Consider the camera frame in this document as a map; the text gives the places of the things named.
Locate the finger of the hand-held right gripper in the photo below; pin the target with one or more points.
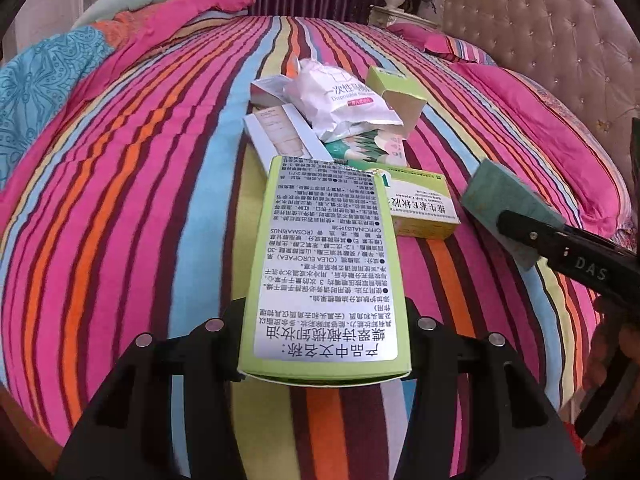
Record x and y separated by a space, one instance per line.
530 235

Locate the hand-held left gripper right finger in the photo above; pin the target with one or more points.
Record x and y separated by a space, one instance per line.
425 342

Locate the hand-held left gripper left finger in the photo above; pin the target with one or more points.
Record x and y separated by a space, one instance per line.
222 342

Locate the teal box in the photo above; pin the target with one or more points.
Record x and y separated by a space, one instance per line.
505 200

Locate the tall green labelled box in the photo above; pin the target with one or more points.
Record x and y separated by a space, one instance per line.
320 260

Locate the lime green box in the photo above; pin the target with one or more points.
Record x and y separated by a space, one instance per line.
395 97

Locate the white plastic packet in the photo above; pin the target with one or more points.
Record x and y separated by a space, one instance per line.
335 100

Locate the person's right forearm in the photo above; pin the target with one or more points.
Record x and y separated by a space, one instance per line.
607 375

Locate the person's right hand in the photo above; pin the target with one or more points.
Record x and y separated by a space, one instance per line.
625 340

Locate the yellow green medicine box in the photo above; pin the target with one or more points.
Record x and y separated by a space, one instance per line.
420 205

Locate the striped bed sheet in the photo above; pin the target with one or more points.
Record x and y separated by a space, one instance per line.
150 210

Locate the green printed packet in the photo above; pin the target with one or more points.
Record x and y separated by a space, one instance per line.
367 147

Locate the pink striped pillow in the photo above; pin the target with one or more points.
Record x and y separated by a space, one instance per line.
445 42

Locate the tufted beige headboard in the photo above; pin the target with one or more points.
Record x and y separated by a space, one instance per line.
545 25

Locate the white beige flat box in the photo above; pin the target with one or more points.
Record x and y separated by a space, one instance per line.
280 132

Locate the blue patterned quilt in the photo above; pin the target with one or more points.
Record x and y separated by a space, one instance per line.
45 90

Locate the pale green pillow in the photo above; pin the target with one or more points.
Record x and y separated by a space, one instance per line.
130 2

